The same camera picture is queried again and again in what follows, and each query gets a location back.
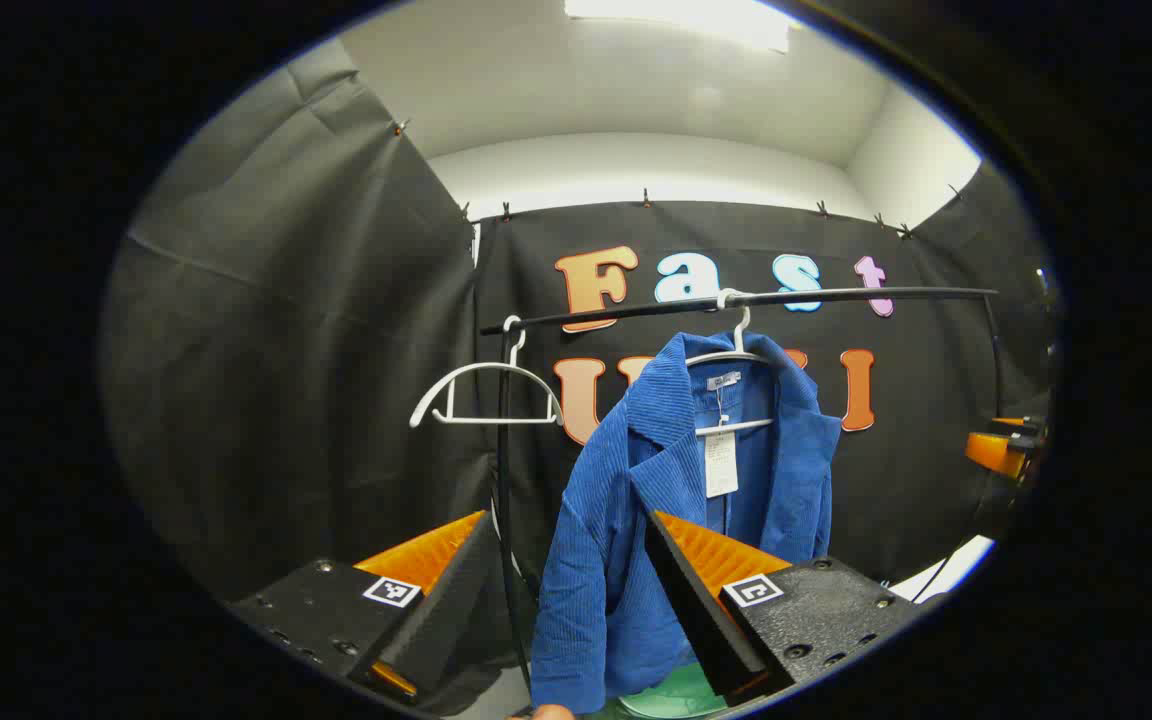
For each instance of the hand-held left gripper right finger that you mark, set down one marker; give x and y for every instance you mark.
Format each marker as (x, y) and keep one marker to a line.
(701, 610)

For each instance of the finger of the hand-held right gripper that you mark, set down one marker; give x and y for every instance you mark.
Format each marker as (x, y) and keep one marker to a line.
(996, 455)

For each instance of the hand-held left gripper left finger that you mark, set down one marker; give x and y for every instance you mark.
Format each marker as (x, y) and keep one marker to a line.
(441, 610)

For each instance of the green laundry hamper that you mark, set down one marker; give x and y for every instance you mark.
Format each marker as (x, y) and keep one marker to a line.
(676, 698)

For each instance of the white plastic clothes hanger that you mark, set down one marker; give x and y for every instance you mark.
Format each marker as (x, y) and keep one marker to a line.
(496, 421)
(736, 355)

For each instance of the black metal clothes rack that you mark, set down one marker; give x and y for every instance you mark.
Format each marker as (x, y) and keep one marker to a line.
(636, 312)

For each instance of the white paper hang tag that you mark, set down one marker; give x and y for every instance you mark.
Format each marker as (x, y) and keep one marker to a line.
(721, 465)

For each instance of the ceiling light panel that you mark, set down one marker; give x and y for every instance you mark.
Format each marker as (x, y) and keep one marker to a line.
(676, 15)

